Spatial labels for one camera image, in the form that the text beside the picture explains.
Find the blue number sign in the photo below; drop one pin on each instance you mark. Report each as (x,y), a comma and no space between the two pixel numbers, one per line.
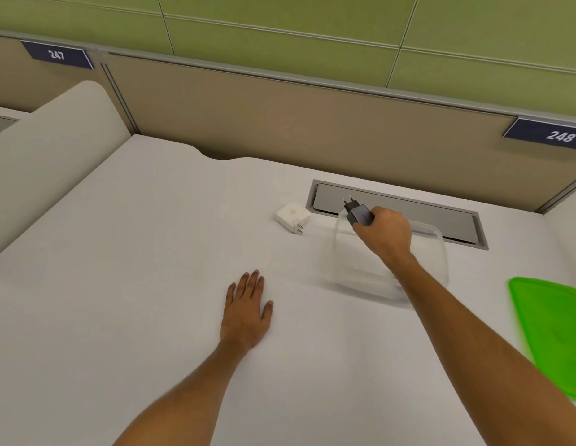
(548,133)
(57,54)

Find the white charger plug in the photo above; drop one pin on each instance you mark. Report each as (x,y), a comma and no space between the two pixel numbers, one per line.
(290,215)

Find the person's left middle finger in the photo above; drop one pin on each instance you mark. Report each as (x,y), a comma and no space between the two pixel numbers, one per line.
(254,284)

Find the wide beige partition panel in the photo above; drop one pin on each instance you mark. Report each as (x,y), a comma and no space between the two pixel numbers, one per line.
(316,129)

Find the narrow beige partition panel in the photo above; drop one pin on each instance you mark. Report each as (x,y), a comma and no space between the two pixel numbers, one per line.
(18,83)

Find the person's left hand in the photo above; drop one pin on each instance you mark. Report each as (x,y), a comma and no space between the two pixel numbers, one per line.
(244,320)

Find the person's right forearm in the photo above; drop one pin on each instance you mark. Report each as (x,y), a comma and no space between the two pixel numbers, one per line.
(474,352)

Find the person's left little finger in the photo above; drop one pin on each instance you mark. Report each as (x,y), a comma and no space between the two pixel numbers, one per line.
(231,294)

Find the grey partition post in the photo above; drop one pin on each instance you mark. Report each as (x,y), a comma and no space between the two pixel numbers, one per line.
(117,95)

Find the dark grey charger plug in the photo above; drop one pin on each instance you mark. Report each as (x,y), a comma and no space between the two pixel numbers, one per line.
(357,212)

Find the clear plastic container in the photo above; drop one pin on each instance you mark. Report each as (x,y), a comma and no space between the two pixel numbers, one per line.
(362,269)

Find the person's left forearm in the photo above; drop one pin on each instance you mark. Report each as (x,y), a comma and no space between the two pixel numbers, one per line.
(181,399)

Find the white curved side divider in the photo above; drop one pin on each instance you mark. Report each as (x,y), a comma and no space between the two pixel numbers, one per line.
(51,153)

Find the person's right fingers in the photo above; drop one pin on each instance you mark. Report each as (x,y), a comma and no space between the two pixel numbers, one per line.
(368,222)

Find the person's left thumb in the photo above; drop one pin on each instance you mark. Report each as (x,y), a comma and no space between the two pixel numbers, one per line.
(268,312)

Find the green plastic lid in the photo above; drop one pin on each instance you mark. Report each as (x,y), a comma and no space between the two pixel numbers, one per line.
(555,329)

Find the person's right hand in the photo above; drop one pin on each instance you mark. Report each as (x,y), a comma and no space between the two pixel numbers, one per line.
(389,236)

